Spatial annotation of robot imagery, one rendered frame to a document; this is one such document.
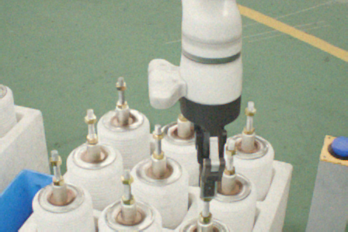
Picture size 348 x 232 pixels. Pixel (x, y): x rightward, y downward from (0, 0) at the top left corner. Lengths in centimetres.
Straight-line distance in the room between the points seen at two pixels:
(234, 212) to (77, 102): 84
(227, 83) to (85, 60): 124
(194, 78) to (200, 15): 8
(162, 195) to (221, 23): 39
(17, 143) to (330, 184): 64
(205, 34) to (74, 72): 120
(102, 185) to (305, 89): 90
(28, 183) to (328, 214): 62
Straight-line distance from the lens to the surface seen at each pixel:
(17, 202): 126
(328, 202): 100
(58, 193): 94
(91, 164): 102
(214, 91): 70
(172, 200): 98
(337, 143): 96
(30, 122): 129
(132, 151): 111
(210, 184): 80
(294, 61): 193
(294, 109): 167
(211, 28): 66
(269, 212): 104
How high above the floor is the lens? 86
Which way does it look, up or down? 34 degrees down
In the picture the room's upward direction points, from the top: 2 degrees counter-clockwise
